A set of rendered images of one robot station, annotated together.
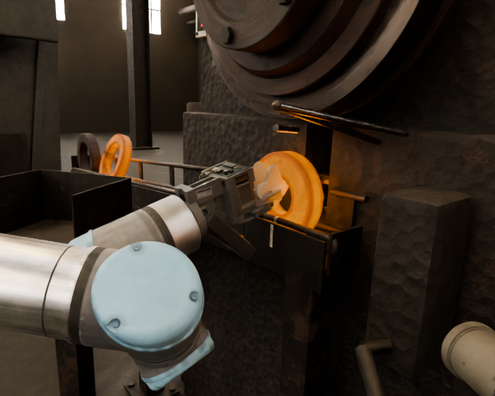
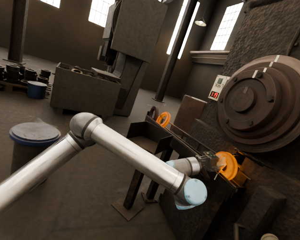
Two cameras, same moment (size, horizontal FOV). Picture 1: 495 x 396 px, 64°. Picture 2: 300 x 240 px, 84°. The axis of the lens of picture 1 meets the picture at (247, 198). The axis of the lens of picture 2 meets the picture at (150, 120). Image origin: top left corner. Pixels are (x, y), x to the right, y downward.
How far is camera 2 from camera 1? 0.39 m
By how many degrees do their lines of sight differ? 13
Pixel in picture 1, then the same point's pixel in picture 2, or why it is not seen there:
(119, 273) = (191, 185)
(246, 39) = (232, 125)
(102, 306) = (186, 191)
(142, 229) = (186, 165)
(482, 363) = not seen: outside the picture
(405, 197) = (265, 190)
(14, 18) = (139, 52)
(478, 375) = not seen: outside the picture
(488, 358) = not seen: outside the picture
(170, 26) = (185, 56)
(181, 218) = (196, 166)
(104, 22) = (161, 49)
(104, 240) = (177, 165)
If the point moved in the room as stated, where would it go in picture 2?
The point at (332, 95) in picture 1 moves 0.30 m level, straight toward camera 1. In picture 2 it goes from (253, 150) to (259, 174)
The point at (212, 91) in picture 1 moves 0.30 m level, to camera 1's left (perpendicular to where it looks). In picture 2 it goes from (207, 115) to (171, 102)
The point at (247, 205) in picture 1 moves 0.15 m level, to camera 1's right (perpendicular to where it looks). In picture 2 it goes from (213, 166) to (242, 180)
